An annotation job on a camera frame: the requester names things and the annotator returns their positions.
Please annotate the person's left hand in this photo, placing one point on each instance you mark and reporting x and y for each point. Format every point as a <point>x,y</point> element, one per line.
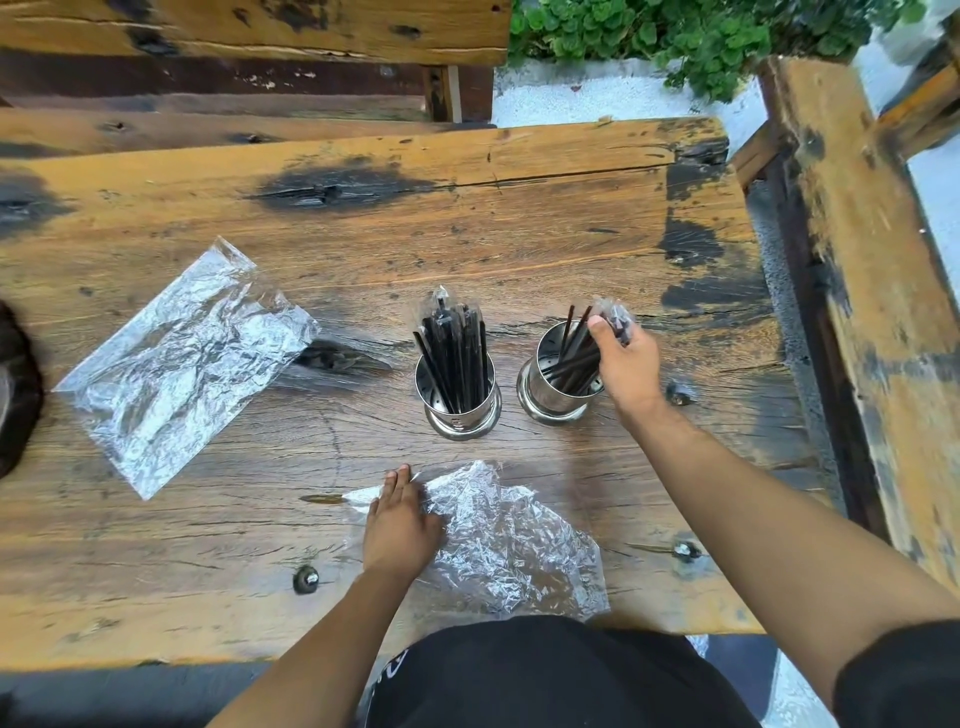
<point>401,536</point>

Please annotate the person's right hand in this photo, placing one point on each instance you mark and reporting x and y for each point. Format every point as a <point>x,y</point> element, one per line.
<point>631,375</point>

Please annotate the person's right thumb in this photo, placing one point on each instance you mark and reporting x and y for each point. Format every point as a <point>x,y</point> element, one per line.
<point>598,336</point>

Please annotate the person's left fingers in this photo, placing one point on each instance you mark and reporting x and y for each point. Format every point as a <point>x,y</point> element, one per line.
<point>397,487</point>

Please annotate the black chopsticks bundle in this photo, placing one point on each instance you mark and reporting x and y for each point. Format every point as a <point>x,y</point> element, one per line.
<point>454,352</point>
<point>581,352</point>

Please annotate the clear plastic bag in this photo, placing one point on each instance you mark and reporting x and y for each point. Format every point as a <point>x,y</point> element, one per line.
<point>184,367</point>
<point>517,555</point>

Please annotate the person's left forearm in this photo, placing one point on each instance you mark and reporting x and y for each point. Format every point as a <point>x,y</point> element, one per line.
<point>315,660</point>

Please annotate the person's right forearm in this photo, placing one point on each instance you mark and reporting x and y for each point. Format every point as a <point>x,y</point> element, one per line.
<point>750,517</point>

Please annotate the steel cutlery holder cup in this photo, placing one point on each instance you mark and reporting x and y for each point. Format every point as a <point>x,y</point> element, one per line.
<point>551,390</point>
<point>459,416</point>

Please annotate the metal table bolt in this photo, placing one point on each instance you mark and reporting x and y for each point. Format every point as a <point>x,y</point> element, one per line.
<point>679,394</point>
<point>305,579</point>
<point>686,551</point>

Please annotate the white concrete planter ledge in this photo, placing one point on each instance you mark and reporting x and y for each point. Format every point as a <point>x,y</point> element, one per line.
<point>600,94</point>

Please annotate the person's black clothing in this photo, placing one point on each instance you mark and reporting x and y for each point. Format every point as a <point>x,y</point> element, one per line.
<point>555,675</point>

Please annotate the weathered wooden bench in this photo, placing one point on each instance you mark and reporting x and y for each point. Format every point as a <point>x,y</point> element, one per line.
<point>247,45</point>
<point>877,300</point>

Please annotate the green leafy plants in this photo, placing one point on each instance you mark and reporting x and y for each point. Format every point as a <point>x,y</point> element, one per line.
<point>697,37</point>

